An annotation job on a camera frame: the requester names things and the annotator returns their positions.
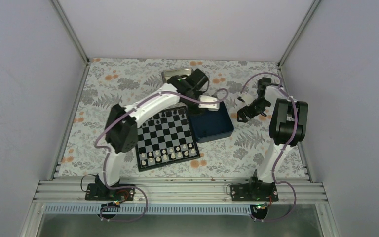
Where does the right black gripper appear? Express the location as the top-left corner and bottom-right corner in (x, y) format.
(238, 98), (271, 123)

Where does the dark blue piece box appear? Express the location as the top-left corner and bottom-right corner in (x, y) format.
(189, 102), (234, 143)

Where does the black grey chess board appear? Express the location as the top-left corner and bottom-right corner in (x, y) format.
(135, 106), (200, 172)

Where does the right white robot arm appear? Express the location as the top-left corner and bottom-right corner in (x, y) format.
(237, 77), (308, 201)

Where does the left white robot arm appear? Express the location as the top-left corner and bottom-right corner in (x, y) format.
(94, 69), (209, 200)

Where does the floral table mat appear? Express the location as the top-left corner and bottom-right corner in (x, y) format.
(57, 59), (308, 179)

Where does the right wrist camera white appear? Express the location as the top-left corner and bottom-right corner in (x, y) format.
(237, 93), (255, 105)

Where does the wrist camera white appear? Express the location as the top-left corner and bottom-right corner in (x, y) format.
(198, 95), (220, 111)
(237, 93), (255, 105)

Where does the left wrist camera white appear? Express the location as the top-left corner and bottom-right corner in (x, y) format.
(198, 95), (220, 111)

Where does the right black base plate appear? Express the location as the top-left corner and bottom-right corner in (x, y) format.
(230, 183), (279, 202)

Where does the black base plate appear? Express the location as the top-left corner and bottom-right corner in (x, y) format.
(230, 183), (279, 202)
(84, 183), (135, 202)

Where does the aluminium corner post right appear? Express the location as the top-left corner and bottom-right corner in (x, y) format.
(278, 0), (322, 69)

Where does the aluminium corner post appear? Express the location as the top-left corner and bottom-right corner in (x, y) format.
(50, 0), (89, 63)
(278, 0), (322, 69)

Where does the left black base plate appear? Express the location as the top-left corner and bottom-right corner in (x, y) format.
(84, 183), (135, 202)

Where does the aluminium corner post left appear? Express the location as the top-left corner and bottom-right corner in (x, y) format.
(50, 0), (89, 63)

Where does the white slotted cable duct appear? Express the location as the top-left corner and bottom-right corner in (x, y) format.
(43, 203), (251, 216)

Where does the aluminium front rail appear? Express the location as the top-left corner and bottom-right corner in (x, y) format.
(33, 179), (328, 204)

